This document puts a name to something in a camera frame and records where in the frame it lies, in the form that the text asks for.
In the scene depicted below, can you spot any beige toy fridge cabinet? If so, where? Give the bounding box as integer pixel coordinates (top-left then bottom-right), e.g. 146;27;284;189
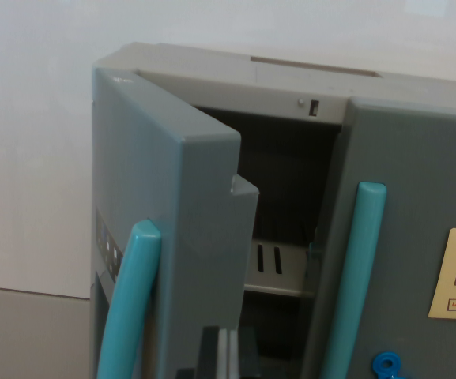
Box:
92;41;456;379

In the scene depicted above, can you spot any beige checklist note sticker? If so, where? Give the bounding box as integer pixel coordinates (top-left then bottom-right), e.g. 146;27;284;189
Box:
427;227;456;321

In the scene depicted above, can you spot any grey fridge door with stickers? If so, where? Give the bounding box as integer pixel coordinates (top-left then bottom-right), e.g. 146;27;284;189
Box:
298;96;456;379

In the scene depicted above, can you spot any teal handle of sticker door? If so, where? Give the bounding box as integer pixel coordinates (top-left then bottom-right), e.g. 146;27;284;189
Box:
321;181;388;379

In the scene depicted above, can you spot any black control panel sticker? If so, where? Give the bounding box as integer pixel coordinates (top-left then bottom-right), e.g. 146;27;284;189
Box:
94;208;124;283

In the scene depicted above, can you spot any grey slotted fridge shelf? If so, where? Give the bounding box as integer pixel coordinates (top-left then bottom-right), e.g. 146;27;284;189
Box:
244;236;318;299

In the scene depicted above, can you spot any blue key magnet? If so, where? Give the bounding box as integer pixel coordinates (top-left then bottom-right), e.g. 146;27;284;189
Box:
371;351;405;379

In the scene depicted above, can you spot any teal handle of dispenser door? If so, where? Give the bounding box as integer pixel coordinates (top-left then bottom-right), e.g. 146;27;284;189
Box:
95;219;163;379

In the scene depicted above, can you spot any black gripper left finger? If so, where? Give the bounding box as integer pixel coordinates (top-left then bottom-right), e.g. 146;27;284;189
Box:
175;314;229;379

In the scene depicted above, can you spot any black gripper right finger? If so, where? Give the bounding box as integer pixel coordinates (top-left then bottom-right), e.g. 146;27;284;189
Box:
228;314;261;379

